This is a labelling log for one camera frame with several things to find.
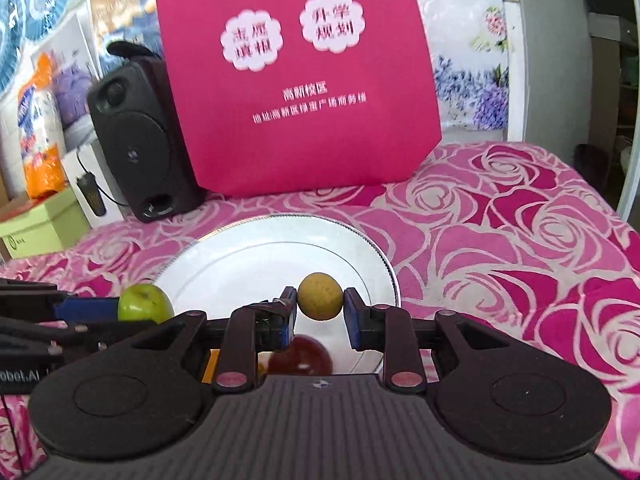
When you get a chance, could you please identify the dark red plum front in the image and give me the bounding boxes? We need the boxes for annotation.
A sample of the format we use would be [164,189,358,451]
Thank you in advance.
[267,335,333,376]

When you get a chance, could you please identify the small tan kiwi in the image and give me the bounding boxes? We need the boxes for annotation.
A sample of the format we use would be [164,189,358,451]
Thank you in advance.
[297,272,344,321]

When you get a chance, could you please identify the large green apple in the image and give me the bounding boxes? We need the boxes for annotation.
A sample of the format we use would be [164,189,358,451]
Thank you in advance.
[117,283,175,324]

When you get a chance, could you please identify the white oval plate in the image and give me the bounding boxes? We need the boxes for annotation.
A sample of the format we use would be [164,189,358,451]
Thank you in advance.
[155,214,400,374]

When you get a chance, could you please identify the green cardboard box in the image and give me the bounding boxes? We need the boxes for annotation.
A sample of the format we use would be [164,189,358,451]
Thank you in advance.
[1,186,91,259]

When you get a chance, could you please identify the white cup box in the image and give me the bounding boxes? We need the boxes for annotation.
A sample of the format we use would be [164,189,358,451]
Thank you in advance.
[62,139,128,229]

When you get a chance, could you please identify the pink rose tablecloth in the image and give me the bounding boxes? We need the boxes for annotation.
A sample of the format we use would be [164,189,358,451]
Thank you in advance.
[1,142,639,479]

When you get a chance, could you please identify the black speaker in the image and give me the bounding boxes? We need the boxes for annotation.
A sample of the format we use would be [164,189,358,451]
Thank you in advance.
[87,56,205,223]

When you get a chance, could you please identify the orange white detergent bag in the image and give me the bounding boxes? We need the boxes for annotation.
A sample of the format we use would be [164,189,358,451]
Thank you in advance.
[17,53,66,200]

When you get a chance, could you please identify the bedding poster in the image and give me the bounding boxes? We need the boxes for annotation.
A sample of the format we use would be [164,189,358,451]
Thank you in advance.
[30,14,99,130]

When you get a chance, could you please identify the pink tote bag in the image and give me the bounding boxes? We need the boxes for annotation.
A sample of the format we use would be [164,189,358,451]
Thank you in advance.
[157,0,442,197]

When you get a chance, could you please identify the blue paper fan left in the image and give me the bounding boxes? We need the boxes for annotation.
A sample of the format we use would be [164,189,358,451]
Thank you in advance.
[0,0,26,96]

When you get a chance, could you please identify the black speaker cable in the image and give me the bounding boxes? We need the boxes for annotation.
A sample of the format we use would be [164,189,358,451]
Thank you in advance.
[74,144,132,208]

